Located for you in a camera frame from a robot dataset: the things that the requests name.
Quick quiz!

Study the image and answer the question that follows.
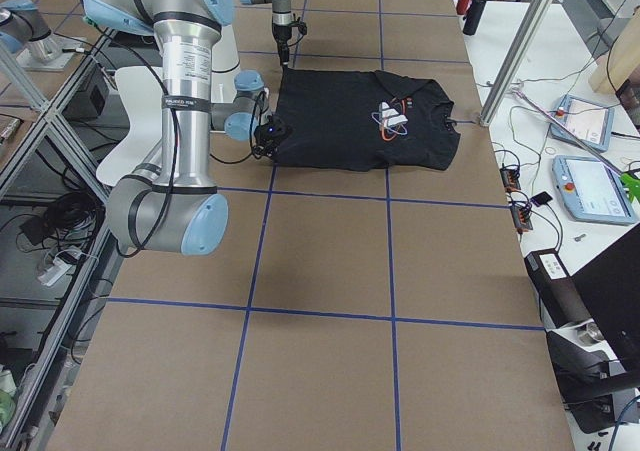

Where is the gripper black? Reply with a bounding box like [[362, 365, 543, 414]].
[[272, 22, 292, 67]]

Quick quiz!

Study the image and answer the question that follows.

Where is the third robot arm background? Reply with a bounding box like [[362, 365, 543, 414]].
[[1, 0, 71, 72]]

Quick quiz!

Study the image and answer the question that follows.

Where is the teach pendant tablet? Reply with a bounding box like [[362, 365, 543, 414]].
[[551, 155, 638, 226], [549, 94, 614, 152]]

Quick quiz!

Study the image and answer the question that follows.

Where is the aluminium frame post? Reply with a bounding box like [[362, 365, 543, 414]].
[[478, 0, 553, 127]]

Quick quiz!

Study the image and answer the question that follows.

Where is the far teach pendant tablet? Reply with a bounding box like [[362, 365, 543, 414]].
[[549, 94, 614, 152]]

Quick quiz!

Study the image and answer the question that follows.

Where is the black power adapter box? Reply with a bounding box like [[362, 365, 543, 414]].
[[524, 248, 591, 327]]

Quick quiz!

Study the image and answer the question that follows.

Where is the black water bottle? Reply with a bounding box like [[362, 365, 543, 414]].
[[462, 0, 487, 36]]

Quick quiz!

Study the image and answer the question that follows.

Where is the black t-shirt with logo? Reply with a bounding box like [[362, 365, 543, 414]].
[[274, 69, 460, 172]]

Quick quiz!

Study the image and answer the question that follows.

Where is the near teach pendant tablet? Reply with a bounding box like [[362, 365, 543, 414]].
[[551, 155, 638, 226]]

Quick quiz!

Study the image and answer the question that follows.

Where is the white plastic chair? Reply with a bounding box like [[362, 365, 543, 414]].
[[96, 66, 162, 187]]

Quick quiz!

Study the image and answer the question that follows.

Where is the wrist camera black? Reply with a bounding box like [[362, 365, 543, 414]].
[[252, 115, 293, 159], [291, 17, 307, 37]]

